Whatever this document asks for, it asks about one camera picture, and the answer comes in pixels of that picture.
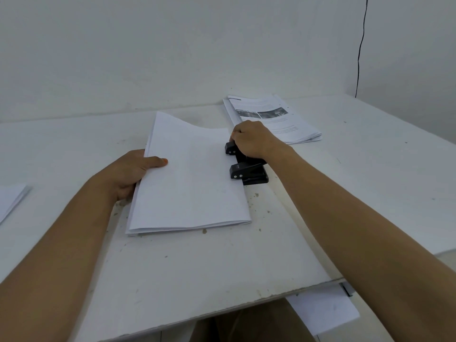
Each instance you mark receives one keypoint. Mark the printed paper stack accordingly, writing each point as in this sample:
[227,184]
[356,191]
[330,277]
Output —
[272,119]

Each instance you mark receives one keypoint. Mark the person's right forearm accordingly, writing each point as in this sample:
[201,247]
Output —
[359,242]

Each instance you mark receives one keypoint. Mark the person's left hand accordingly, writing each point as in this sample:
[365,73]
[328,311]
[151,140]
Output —
[123,172]

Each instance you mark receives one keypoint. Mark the white paper sheet with clip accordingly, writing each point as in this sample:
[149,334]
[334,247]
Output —
[324,309]

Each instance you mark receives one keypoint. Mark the black hole punch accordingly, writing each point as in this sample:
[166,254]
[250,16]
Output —
[245,169]

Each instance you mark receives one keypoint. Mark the white paper sheets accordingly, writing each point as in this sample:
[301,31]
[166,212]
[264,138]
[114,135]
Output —
[10,201]

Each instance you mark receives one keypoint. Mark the person's right hand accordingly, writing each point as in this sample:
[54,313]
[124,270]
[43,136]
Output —
[251,138]

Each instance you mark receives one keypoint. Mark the white paper stack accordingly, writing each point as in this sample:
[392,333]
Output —
[190,174]

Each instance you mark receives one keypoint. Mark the person's right fingers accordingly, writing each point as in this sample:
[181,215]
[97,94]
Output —
[236,136]

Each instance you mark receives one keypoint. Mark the person's left thumb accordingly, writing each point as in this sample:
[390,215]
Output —
[154,162]

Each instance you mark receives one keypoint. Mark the person's left forearm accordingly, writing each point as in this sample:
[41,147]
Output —
[53,259]

